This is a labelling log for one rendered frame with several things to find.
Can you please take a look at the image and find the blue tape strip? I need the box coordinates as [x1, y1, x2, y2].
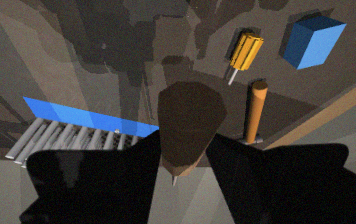
[23, 96, 159, 137]

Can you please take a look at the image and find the yellow ribbed screwdriver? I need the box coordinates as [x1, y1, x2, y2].
[227, 32, 263, 85]

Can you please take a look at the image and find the blue cube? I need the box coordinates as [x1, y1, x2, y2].
[283, 16, 346, 69]

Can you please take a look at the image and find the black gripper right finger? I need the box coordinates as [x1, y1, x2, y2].
[205, 133, 349, 224]

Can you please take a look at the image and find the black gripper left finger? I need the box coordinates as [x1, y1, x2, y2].
[25, 129, 161, 224]

